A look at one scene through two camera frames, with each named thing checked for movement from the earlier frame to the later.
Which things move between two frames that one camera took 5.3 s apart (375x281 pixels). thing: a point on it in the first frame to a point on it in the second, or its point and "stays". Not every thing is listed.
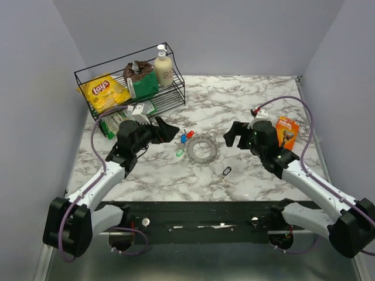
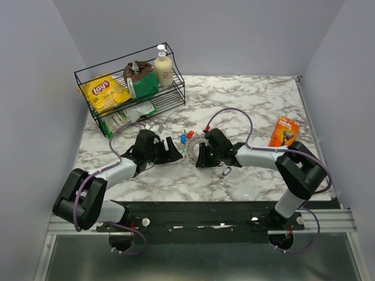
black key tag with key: [225, 172] stays
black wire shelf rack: [146, 81] stays
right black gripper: [238, 128] to [202, 161]
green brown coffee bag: [141, 79] stays
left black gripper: [163, 133] to [170, 156]
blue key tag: [183, 138] stays
